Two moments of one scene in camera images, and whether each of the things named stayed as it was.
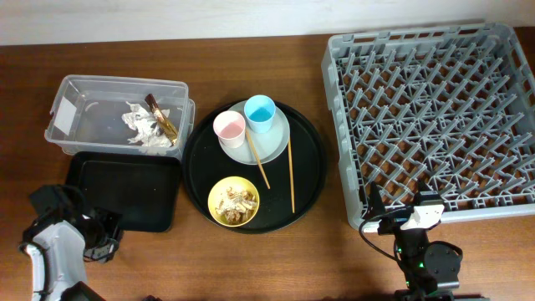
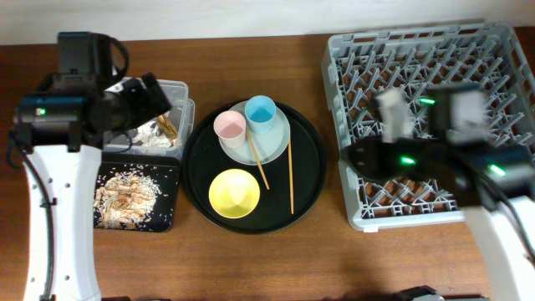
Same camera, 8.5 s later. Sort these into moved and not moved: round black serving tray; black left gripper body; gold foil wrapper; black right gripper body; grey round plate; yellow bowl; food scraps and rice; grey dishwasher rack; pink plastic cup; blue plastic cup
Moved: food scraps and rice; black left gripper body; yellow bowl; black right gripper body
Not moved: blue plastic cup; grey dishwasher rack; grey round plate; gold foil wrapper; round black serving tray; pink plastic cup
